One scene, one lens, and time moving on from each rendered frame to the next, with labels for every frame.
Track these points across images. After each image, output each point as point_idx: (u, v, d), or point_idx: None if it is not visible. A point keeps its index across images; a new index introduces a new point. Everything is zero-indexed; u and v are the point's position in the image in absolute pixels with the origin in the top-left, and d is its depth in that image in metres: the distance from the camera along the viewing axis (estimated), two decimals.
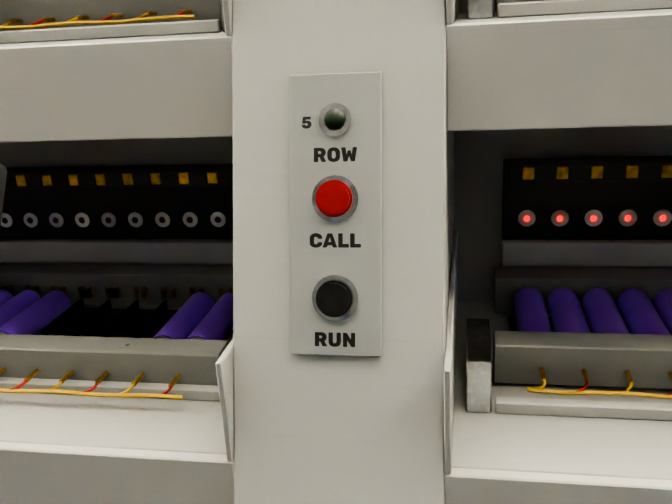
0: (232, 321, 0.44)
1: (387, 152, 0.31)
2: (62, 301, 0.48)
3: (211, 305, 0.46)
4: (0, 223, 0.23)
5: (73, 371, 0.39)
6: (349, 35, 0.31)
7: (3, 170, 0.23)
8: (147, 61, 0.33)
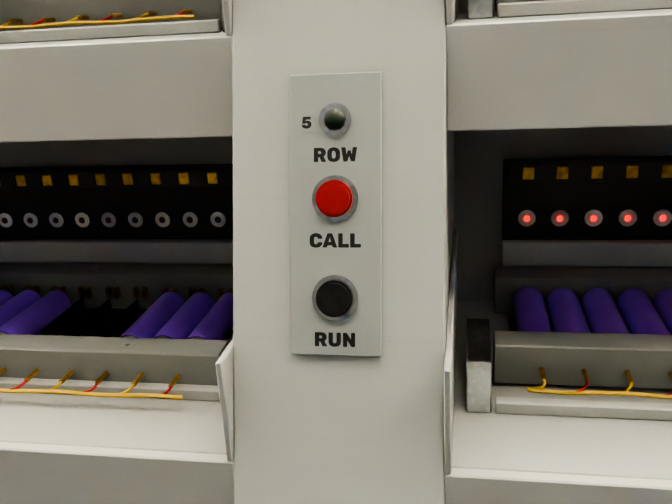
0: (232, 321, 0.44)
1: (387, 152, 0.31)
2: (62, 301, 0.48)
3: (211, 305, 0.46)
4: None
5: (73, 371, 0.39)
6: (349, 35, 0.31)
7: None
8: (147, 61, 0.33)
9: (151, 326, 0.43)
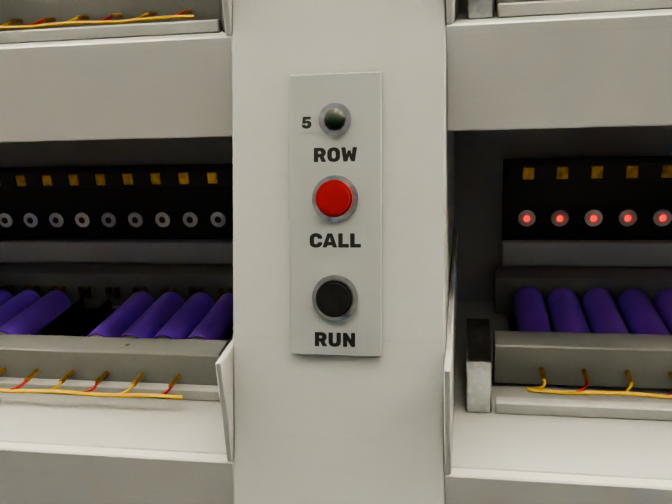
0: (232, 321, 0.44)
1: (387, 152, 0.31)
2: (62, 301, 0.48)
3: (211, 305, 0.46)
4: None
5: (73, 371, 0.39)
6: (349, 35, 0.31)
7: None
8: (147, 61, 0.33)
9: (151, 326, 0.43)
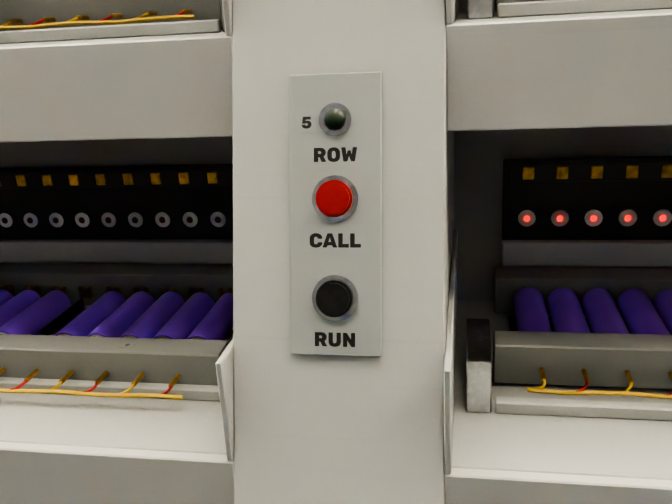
0: (232, 321, 0.44)
1: (387, 152, 0.31)
2: (62, 301, 0.48)
3: (211, 305, 0.46)
4: None
5: (73, 371, 0.39)
6: (349, 35, 0.31)
7: None
8: (147, 61, 0.33)
9: (151, 326, 0.43)
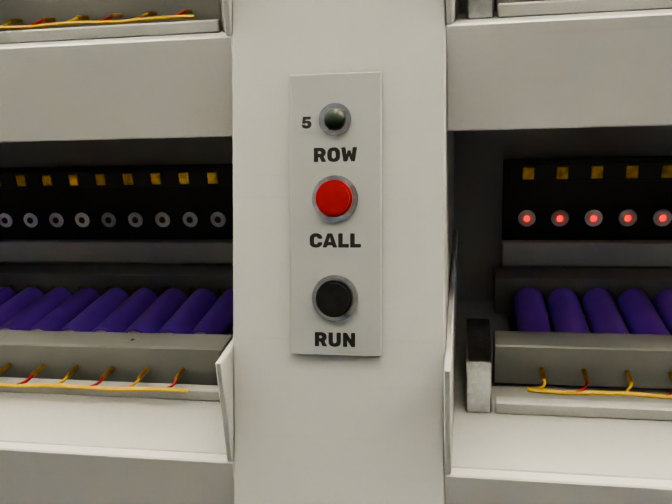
0: None
1: (387, 152, 0.31)
2: (65, 298, 0.48)
3: (213, 301, 0.47)
4: None
5: (79, 366, 0.40)
6: (349, 35, 0.31)
7: None
8: (147, 61, 0.33)
9: (155, 322, 0.43)
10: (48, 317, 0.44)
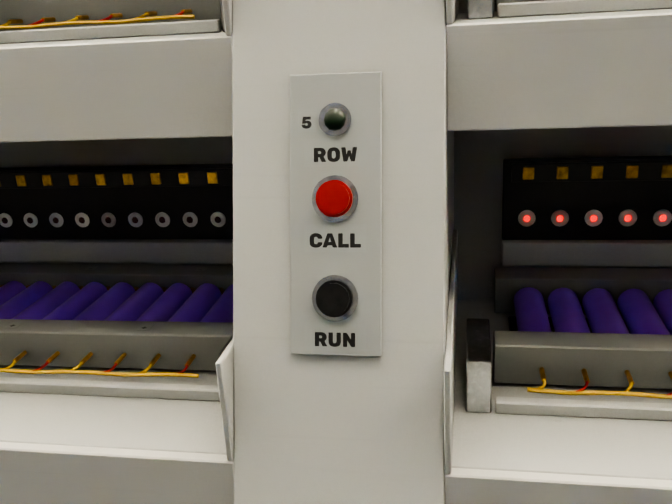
0: None
1: (387, 152, 0.31)
2: (73, 292, 0.49)
3: (218, 295, 0.48)
4: None
5: (92, 353, 0.41)
6: (349, 35, 0.31)
7: None
8: (147, 61, 0.33)
9: (161, 315, 0.44)
10: (57, 310, 0.45)
